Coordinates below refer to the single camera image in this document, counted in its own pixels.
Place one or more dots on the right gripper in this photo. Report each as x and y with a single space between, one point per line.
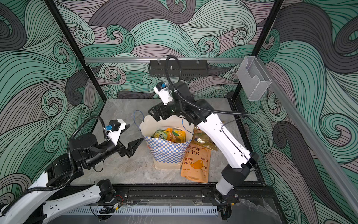
159 107

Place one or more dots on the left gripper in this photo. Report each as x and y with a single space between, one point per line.
131 149

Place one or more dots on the green snack bag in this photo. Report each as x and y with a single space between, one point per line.
161 134

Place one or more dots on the yellow snack bag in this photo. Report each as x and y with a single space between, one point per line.
175 135

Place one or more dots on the blue checkered paper bag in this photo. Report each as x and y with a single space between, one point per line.
166 154

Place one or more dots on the gold snack bag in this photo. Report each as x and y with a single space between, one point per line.
202 139

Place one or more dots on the orange potato chips bag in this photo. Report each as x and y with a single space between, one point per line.
196 163

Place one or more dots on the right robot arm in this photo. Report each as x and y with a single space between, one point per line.
177 100

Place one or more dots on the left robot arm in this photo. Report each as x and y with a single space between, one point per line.
33 205

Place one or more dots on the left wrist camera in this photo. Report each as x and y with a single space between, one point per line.
114 129

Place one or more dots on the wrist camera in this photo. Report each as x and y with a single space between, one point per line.
164 93
114 129

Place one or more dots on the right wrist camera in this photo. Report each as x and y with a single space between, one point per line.
164 93

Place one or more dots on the black perforated wall tray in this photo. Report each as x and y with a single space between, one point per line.
188 69

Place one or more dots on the back aluminium rail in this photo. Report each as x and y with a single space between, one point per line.
148 59

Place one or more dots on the aluminium rail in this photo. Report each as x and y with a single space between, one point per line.
148 59
340 178

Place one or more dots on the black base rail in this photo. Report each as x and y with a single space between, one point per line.
201 192

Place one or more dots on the clear plastic wall holder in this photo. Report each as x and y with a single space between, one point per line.
254 77

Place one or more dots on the white slotted cable duct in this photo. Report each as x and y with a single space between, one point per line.
149 211

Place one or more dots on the right aluminium rail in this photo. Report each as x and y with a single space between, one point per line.
340 178

